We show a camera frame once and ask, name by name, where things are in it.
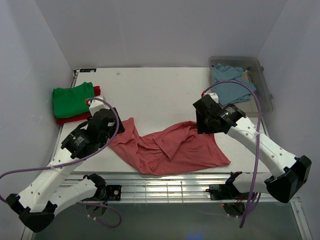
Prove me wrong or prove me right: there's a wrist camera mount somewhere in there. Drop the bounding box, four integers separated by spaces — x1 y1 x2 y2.
202 92 219 104
85 99 106 117

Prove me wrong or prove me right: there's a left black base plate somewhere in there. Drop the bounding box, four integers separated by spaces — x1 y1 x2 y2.
93 185 122 201

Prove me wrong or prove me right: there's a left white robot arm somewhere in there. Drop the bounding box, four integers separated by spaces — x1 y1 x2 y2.
5 108 125 233

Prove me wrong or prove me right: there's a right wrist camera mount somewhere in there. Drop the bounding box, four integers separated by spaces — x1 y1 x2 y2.
202 92 219 104

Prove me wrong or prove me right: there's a folded green t shirt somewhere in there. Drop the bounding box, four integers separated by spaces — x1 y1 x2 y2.
52 82 95 119

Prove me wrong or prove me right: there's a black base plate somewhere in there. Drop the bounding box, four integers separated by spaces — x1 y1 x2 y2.
93 185 122 201
205 184 249 201

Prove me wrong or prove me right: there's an aluminium table frame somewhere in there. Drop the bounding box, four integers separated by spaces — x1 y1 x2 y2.
21 68 313 240

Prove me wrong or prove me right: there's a blue label sticker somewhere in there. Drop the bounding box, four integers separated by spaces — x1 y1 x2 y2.
79 68 97 73

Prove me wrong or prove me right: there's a folded red t shirt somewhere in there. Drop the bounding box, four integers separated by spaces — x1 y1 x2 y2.
55 86 101 125

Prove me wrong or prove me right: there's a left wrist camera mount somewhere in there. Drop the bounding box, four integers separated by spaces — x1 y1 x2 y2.
85 99 106 117

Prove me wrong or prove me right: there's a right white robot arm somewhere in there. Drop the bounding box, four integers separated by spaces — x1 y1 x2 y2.
193 94 312 203

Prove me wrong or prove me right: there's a salmon pink t shirt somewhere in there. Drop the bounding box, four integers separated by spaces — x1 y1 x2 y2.
109 117 231 176

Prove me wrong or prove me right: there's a clear plastic bin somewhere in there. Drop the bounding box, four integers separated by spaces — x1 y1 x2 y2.
208 56 273 117

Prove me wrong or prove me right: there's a blue t shirt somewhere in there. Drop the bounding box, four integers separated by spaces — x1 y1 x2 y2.
211 63 257 106

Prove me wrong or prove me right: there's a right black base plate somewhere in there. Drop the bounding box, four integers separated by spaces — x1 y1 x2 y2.
205 184 249 201

